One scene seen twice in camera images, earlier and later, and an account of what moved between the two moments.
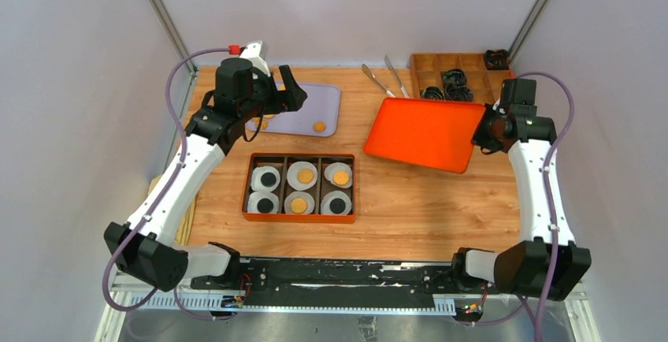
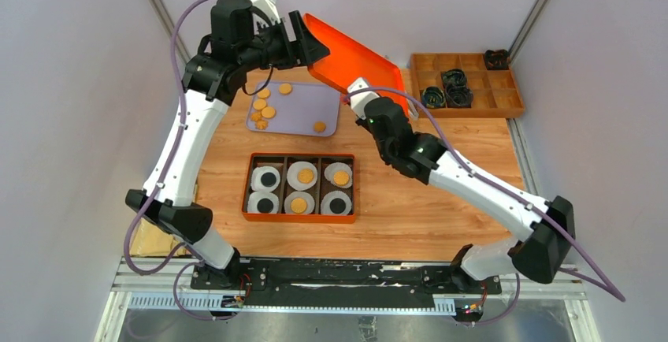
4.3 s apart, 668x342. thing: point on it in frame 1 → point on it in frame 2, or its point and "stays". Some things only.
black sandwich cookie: x=337 y=206 stays
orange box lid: x=432 y=133 → x=346 y=63
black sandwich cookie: x=265 y=205 stays
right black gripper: x=479 y=137 → x=364 y=120
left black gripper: x=290 y=98 → x=287 y=57
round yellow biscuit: x=298 y=205 stays
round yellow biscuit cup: x=341 y=177 stays
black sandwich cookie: x=268 y=179 stays
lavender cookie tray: x=318 y=116 stays
